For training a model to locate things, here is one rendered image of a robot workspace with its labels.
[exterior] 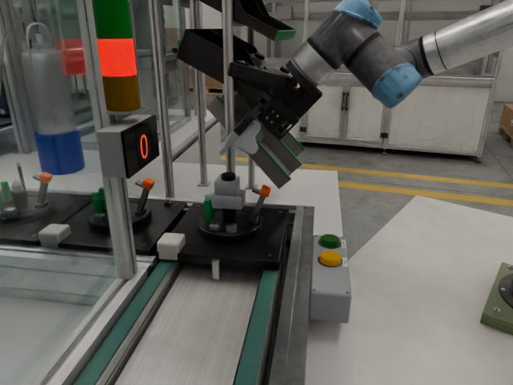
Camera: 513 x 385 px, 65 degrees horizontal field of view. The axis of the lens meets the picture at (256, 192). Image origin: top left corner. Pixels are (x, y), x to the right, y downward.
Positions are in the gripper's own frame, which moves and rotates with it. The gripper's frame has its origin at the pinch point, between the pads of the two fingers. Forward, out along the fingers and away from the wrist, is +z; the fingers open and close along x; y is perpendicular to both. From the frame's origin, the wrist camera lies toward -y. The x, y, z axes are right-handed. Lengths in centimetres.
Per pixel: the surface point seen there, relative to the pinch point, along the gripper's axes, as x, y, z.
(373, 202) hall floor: 250, 131, 41
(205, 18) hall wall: 905, -207, 141
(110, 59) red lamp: -21.4, -19.9, -5.1
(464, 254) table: 16, 62, -15
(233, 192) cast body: -2.3, 8.0, 6.3
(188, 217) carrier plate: 3.7, 5.3, 21.2
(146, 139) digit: -17.8, -9.8, 2.3
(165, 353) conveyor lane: -32.1, 14.2, 20.2
